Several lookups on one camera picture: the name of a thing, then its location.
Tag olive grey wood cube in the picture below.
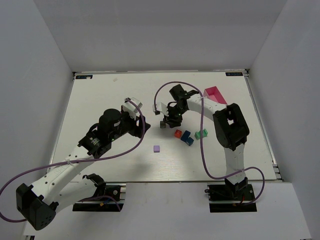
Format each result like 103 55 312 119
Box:
159 121 167 129

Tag red letter wood cube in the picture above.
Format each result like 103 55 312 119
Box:
174 129 182 139

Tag long dark blue block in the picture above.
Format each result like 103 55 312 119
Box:
180 130 191 142

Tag green notched wood block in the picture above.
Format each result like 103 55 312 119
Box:
194 128 208 140

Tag small dark blue block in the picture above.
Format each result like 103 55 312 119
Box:
185 137 194 146

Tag pink plastic box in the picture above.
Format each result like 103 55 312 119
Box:
203 86 227 105

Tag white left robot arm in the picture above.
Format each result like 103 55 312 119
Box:
16 98 150 231

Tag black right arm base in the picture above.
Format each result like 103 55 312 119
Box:
204 184 257 213

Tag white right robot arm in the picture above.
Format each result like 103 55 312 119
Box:
156 84 250 195

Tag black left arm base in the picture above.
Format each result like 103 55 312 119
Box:
72 173 126 213

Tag blue label right corner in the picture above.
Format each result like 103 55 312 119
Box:
225 72 243 77

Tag blue label corner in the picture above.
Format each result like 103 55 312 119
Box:
225 72 243 77
75 75 93 79

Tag blue label left corner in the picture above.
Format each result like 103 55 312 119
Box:
75 75 93 79

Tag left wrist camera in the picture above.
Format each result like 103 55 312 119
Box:
121 97 143 120

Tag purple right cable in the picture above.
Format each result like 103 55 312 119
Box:
153 81 266 207

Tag purple cable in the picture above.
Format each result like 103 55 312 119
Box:
0 98 147 223
153 81 266 207

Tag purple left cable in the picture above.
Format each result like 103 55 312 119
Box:
0 98 147 223

